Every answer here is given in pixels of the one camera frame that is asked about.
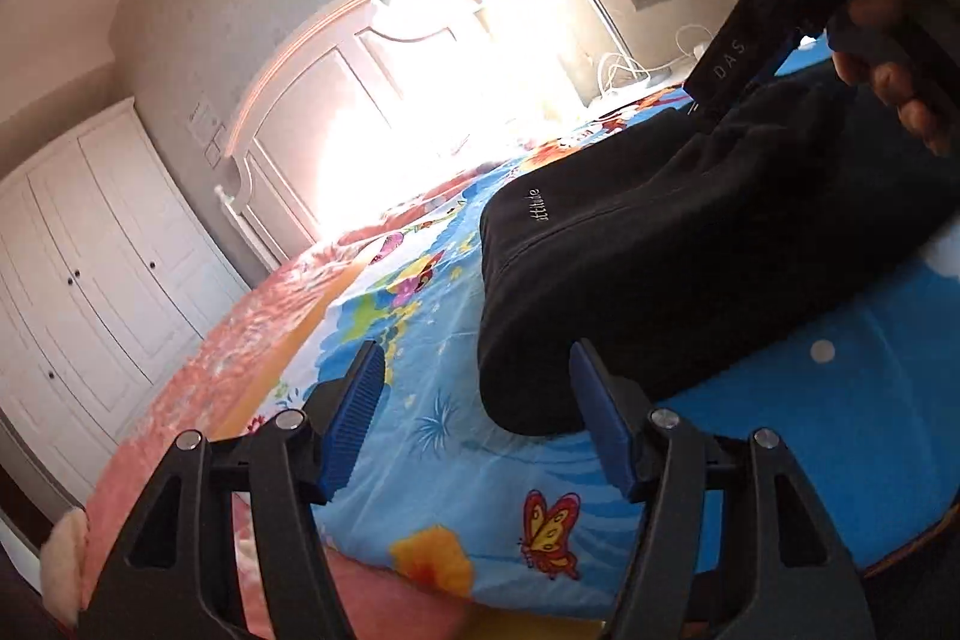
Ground person's right hand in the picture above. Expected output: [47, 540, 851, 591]
[831, 47, 960, 157]

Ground white charger with cable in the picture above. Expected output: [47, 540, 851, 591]
[673, 23, 715, 62]

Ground white wardrobe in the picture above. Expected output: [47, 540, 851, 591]
[0, 96, 252, 528]

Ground blue cartoon printed blanket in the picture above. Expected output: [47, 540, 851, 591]
[277, 40, 960, 622]

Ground white cable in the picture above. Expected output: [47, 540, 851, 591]
[596, 51, 662, 95]

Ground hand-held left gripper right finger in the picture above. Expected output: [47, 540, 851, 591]
[568, 340, 878, 640]

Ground black pants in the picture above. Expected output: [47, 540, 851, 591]
[476, 62, 960, 438]

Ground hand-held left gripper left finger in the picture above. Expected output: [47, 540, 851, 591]
[75, 340, 387, 640]

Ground white bed headboard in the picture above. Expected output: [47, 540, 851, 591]
[214, 0, 586, 266]

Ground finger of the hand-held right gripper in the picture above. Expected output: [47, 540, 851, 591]
[750, 29, 800, 86]

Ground white fluffy cloth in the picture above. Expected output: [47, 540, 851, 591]
[37, 509, 92, 620]

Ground pink floral bedsheet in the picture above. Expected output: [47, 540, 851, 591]
[75, 160, 526, 640]

